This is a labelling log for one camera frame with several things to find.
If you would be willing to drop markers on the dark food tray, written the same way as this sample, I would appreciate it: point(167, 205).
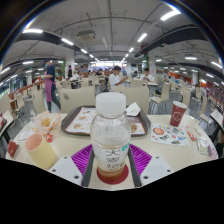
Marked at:
point(68, 120)

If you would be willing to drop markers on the red sauce sachet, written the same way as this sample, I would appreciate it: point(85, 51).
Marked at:
point(191, 135)
point(49, 137)

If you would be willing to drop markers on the printed paper tray liner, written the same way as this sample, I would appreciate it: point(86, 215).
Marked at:
point(80, 121)

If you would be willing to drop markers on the yellow cup pink inside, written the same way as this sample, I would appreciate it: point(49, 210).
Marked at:
point(41, 155)

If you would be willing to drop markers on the ceiling air conditioner unit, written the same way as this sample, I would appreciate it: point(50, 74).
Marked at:
point(86, 34)

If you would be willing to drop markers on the person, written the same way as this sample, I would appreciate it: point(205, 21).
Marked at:
point(115, 80)
point(50, 81)
point(146, 77)

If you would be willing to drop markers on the pink printed leaflet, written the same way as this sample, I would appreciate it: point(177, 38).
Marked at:
point(213, 151)

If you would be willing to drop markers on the colourful printed leaflet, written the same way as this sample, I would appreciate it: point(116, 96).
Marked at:
point(168, 135)

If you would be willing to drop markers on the crumpled food wrapper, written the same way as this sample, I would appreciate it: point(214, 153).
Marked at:
point(45, 123)

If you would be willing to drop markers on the clear plastic packet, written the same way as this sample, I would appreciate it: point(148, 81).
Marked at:
point(203, 146)

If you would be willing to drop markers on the white paper sheet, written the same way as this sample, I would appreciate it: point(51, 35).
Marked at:
point(25, 135)

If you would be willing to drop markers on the small red packet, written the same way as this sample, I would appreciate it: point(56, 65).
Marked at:
point(12, 149)

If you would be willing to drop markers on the ceiling lights group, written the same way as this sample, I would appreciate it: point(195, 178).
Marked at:
point(170, 15)

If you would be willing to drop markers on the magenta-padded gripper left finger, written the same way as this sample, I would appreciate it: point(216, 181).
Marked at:
point(81, 159)

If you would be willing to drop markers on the clear tea bottle white cap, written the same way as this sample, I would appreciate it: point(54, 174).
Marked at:
point(110, 133)

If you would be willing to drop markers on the beige chairs group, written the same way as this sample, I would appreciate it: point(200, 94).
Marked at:
point(76, 98)

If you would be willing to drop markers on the red paper cup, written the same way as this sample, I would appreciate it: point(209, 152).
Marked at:
point(177, 115)

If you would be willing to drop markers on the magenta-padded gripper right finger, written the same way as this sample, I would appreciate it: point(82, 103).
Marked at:
point(141, 159)

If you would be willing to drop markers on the white paper napkin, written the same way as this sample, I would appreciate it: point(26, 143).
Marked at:
point(133, 110)

